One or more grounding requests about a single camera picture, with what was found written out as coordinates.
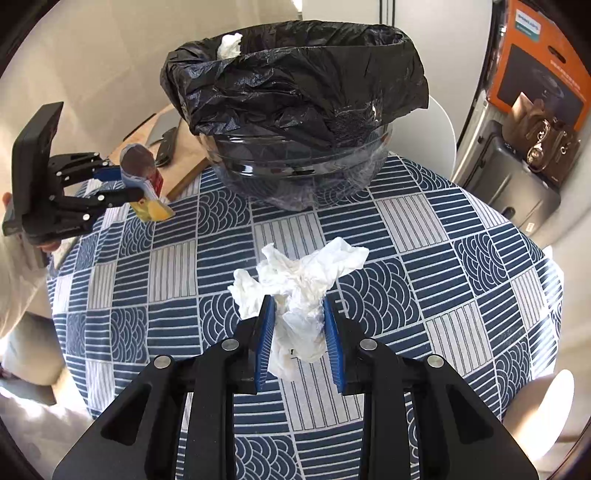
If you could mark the blue patterned tablecloth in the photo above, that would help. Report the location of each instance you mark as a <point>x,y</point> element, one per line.
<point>446,274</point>

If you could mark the white paper towel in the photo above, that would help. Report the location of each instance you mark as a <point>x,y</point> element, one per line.
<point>298,288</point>

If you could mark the orange Philips box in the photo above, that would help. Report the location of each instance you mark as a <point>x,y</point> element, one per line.
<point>536,59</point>

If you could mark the brown leather handbag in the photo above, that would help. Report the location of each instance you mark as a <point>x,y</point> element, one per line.
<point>549,146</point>

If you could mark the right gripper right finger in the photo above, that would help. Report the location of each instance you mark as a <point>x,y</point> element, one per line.
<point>419,410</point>

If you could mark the black suitcase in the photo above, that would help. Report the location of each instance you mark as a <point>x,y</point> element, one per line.
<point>499,178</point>

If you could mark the cleaver with black handle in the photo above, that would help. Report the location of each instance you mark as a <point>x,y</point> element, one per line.
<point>163,135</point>

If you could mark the white tissue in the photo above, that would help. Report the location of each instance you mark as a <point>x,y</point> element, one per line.
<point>229,47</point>

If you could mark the black trash bag liner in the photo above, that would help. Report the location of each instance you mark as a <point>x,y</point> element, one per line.
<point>291,79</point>

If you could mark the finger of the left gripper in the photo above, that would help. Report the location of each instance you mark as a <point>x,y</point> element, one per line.
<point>105,199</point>
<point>106,173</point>

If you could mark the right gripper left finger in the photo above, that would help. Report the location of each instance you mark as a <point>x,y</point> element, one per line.
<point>173,403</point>

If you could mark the beige curtain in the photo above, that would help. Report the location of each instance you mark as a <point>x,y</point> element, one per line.
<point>102,59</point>

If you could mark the red green snack bag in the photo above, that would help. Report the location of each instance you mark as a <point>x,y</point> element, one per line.
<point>138,170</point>

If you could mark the clear plastic trash bin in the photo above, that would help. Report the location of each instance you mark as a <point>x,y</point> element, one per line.
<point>291,175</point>

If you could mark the white round chair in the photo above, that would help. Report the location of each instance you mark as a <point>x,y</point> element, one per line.
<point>427,137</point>

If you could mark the white cushion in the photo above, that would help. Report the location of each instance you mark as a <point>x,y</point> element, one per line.
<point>538,413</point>

